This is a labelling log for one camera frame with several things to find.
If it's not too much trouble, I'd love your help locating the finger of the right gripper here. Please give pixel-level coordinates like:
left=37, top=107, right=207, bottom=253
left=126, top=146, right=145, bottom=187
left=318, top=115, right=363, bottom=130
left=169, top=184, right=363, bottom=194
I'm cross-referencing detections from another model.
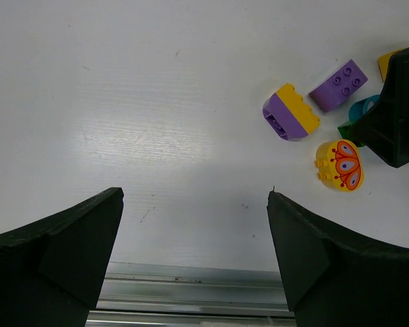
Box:
left=349, top=48, right=409, bottom=168

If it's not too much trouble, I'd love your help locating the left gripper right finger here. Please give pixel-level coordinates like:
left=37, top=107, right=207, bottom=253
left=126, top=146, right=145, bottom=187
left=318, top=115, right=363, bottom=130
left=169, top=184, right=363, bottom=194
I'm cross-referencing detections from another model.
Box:
left=267, top=191, right=409, bottom=326

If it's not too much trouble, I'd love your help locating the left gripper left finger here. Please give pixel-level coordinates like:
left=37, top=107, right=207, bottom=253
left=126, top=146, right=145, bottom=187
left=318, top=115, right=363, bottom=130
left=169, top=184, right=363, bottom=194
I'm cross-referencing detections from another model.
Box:
left=0, top=187, right=124, bottom=326

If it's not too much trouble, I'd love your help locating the teal frog flower lego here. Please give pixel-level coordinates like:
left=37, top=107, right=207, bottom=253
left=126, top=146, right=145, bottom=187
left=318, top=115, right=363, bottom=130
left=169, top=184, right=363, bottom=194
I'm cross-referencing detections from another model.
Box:
left=348, top=95, right=380, bottom=124

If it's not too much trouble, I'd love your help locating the small green lego brick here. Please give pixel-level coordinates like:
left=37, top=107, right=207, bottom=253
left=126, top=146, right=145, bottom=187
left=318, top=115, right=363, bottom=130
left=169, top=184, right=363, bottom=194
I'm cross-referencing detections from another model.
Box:
left=337, top=121, right=365, bottom=148

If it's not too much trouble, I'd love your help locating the yellow curved lego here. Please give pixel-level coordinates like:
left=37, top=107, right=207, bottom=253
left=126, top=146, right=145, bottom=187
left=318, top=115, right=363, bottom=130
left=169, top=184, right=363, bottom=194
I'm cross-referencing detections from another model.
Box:
left=378, top=49, right=401, bottom=82

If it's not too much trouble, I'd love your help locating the purple and yellow lego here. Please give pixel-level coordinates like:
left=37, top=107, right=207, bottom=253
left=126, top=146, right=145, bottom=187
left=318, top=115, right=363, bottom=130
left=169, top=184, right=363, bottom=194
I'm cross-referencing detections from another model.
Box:
left=262, top=83, right=320, bottom=141

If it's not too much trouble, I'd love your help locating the yellow butterfly lego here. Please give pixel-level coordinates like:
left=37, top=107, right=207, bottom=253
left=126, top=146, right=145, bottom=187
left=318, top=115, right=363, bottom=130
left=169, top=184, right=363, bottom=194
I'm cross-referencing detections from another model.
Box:
left=314, top=139, right=364, bottom=192

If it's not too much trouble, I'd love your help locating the purple lego brick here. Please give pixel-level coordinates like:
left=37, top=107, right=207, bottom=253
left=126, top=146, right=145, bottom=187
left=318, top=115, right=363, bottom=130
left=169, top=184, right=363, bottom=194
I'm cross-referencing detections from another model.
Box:
left=309, top=59, right=368, bottom=113

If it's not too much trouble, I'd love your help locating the aluminium rail frame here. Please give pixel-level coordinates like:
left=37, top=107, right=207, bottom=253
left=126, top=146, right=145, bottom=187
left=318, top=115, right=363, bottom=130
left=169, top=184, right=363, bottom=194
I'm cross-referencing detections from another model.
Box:
left=86, top=262, right=297, bottom=326

